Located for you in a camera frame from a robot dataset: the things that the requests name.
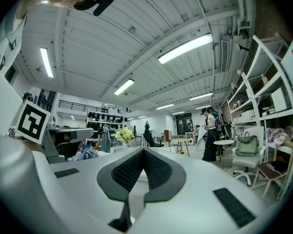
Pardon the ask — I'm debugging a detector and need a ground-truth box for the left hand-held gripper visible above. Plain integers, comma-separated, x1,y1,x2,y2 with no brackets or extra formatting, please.
8,99,95,165

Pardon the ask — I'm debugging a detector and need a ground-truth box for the white metal shelf rack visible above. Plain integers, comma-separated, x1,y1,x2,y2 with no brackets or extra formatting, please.
226,34,293,202

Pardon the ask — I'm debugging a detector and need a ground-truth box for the rack of black helmets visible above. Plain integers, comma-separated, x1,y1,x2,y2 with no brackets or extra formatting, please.
86,110,128,131

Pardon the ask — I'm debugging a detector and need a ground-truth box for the white office chair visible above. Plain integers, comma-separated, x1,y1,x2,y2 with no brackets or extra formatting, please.
232,126,266,186

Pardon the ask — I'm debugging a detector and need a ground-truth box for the pink floral cloth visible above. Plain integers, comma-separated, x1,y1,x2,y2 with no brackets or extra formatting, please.
265,126,293,144

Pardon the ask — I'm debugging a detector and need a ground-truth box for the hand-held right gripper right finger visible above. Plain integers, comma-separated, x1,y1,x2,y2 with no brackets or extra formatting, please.
143,147,187,209

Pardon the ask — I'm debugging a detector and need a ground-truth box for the white appliance box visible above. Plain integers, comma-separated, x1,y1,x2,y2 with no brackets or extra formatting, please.
270,86,292,114

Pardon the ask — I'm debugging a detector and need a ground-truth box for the wooden stool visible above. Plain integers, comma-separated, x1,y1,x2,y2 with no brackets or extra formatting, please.
252,159,293,201

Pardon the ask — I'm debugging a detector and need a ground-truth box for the long ceiling light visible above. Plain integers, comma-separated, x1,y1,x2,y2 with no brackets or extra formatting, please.
189,92,214,101
40,47,55,78
113,78,135,96
155,103,175,110
157,32,214,65

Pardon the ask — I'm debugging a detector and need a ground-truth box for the person's white t-shirt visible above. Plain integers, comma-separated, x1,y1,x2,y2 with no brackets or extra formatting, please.
0,0,27,78

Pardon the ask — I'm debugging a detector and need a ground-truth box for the round yellow table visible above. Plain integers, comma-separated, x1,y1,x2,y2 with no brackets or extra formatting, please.
171,137,193,156

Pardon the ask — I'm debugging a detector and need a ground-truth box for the black office chair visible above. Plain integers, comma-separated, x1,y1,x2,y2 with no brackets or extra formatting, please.
142,131,165,148

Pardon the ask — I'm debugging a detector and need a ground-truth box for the round white table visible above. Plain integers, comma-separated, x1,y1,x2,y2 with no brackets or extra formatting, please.
213,139,235,168

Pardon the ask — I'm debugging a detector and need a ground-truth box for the yellow flower bouquet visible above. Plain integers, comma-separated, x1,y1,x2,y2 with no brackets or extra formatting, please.
114,126,136,148

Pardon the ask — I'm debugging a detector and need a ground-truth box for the green handbag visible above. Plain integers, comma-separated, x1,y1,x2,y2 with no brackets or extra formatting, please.
235,131,260,157

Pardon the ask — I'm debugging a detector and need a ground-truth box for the white ceiling air vent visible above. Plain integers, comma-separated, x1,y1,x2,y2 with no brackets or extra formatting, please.
220,39,230,73

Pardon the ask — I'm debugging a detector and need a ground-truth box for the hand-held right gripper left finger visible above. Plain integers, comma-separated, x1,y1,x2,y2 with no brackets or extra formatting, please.
97,147,145,233

